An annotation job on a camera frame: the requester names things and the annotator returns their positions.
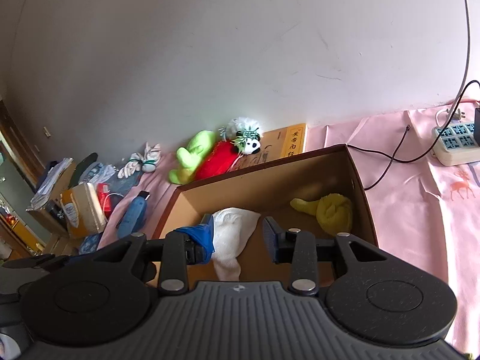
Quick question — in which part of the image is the white panda pompom plush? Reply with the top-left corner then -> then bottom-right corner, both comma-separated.
220,117 -> 264,155

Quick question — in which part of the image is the black charger adapter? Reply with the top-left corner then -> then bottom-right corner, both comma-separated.
473,107 -> 480,146

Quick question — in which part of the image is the white green knotted cloth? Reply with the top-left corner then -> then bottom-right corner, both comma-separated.
117,142 -> 161,179

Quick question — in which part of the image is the green plush toy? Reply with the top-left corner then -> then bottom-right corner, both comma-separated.
168,130 -> 216,185

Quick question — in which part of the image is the yellow book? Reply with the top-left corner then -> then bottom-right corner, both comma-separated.
236,123 -> 308,170

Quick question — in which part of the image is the white plush toy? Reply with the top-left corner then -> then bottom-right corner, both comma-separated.
211,207 -> 260,282

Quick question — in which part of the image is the blue lint brush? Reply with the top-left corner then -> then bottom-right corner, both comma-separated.
115,190 -> 150,239

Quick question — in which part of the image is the white hanging wall cable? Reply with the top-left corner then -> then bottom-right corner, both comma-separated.
445,0 -> 472,121

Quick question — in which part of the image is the white power strip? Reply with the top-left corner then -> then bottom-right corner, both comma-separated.
433,122 -> 480,167

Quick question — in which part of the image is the red plush pouch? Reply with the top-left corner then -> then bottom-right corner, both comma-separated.
193,140 -> 239,181

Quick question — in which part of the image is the brown cardboard box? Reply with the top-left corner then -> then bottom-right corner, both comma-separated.
148,143 -> 379,290

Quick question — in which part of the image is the black charger cable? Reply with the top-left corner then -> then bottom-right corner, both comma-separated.
344,79 -> 480,191

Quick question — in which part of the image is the pink bed sheet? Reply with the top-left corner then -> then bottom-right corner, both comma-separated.
97,101 -> 480,357

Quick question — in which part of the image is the yellow towel roll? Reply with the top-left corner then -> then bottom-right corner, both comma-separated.
289,193 -> 353,236

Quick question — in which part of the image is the red small package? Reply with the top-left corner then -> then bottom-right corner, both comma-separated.
97,183 -> 112,219

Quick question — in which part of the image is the yellow tissue box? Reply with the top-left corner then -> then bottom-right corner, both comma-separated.
60,183 -> 107,239

